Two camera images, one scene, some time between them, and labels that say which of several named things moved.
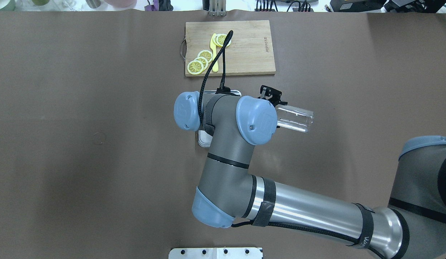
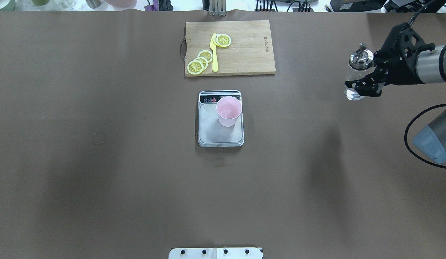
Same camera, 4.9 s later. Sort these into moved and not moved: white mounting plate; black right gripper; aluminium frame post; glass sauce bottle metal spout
Moved: black right gripper; glass sauce bottle metal spout
Not moved: white mounting plate; aluminium frame post
